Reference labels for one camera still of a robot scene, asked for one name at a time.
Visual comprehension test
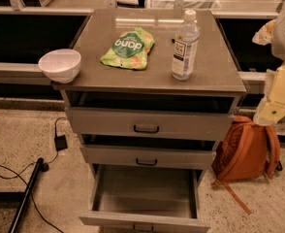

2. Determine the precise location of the grey middle drawer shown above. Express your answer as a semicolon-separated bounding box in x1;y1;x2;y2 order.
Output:
80;146;215;170

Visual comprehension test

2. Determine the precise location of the grey drawer cabinet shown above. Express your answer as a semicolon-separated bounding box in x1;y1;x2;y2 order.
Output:
56;9;246;233

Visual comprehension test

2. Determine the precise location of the white bowl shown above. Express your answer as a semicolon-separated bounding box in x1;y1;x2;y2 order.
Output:
38;49;81;83

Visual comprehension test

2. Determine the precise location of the clear plastic water bottle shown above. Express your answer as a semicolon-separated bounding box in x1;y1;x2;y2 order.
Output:
172;10;200;81

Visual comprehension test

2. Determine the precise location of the black cable on floor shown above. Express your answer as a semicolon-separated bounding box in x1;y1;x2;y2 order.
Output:
0;116;68;233

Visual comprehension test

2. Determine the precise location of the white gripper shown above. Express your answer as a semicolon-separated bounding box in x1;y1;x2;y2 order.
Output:
252;19;285;126

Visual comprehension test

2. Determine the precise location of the black power adapter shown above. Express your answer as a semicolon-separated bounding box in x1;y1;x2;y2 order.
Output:
54;135;68;151

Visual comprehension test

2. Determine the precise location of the black pole on floor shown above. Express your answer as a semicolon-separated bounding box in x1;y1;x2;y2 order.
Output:
8;157;44;233

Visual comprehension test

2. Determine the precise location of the grey open bottom drawer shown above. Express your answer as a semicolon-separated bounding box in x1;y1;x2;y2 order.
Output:
79;165;209;233

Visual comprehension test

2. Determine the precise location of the green snack bag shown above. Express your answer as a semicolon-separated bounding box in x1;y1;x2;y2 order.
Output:
100;27;155;70

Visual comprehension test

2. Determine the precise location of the grey top drawer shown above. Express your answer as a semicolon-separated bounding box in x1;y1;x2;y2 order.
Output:
65;107;233;141

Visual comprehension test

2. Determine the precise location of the orange backpack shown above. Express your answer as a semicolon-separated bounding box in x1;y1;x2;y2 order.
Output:
212;116;282;215

